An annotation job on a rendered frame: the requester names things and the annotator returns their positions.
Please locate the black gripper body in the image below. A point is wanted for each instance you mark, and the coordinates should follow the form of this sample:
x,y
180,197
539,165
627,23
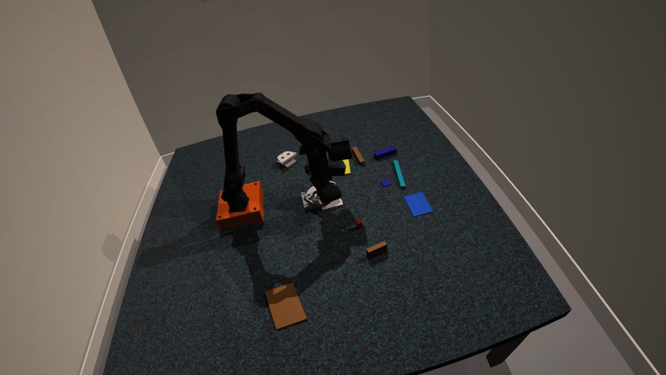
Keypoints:
x,y
328,191

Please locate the white housing plate with two round holes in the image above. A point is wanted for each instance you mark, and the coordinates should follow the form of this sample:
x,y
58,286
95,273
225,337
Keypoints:
x,y
284,157

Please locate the teal long thin bar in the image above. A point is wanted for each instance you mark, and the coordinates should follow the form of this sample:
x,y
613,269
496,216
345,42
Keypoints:
x,y
400,177

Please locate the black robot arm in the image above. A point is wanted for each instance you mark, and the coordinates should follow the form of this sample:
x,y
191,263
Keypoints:
x,y
309,133

